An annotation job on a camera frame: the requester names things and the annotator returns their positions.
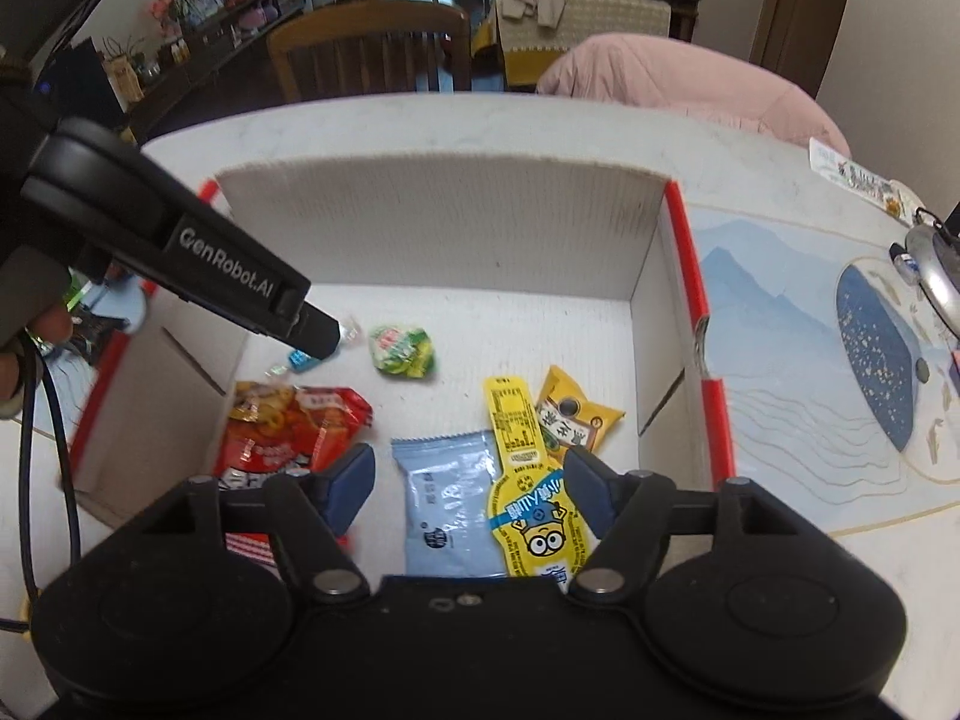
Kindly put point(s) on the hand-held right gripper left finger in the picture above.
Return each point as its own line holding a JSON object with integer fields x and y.
{"x": 352, "y": 487}

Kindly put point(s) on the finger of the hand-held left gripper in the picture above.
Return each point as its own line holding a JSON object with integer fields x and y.
{"x": 319, "y": 328}

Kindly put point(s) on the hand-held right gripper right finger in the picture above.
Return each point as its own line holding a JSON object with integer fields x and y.
{"x": 589, "y": 491}

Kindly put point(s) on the blue candy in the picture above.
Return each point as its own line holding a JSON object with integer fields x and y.
{"x": 304, "y": 361}

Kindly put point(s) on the small yellow snack packet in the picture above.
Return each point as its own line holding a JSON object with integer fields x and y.
{"x": 577, "y": 412}

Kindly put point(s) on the red snack packet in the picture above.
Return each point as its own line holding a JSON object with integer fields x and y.
{"x": 292, "y": 427}

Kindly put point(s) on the green and white candy packet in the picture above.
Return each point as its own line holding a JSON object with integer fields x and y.
{"x": 401, "y": 351}

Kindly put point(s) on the light blue snack packet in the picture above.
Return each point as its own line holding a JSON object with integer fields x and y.
{"x": 442, "y": 495}

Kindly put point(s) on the yellow cartoon snack packet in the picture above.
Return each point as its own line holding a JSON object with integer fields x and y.
{"x": 517, "y": 427}

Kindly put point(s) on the red cardboard box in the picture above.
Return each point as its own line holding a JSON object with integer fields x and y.
{"x": 450, "y": 225}

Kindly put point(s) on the person's left hand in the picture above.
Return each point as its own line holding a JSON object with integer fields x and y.
{"x": 52, "y": 326}

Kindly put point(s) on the cream gift bag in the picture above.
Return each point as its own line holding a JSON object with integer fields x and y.
{"x": 125, "y": 79}

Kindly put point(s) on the wooden television cabinet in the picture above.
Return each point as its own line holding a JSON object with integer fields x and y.
{"x": 217, "y": 41}

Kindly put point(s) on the pink artificial flowers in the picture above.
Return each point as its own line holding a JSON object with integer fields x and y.
{"x": 165, "y": 7}

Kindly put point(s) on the blue printed table mat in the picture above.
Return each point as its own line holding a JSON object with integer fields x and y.
{"x": 787, "y": 390}

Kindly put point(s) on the wooden chair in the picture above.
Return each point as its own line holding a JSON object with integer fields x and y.
{"x": 367, "y": 22}

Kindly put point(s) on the white printed packet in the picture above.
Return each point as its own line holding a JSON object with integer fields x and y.
{"x": 847, "y": 169}

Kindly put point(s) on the silver desk lamp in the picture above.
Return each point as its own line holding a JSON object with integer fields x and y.
{"x": 934, "y": 262}

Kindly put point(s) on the white crochet blanket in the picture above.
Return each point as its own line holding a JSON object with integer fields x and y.
{"x": 600, "y": 22}

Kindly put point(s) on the pink cloth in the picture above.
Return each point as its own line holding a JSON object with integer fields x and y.
{"x": 675, "y": 82}

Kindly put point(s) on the sofa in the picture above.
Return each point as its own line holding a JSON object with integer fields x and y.
{"x": 675, "y": 15}

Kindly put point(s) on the wooden door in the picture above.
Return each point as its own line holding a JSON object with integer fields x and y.
{"x": 802, "y": 7}

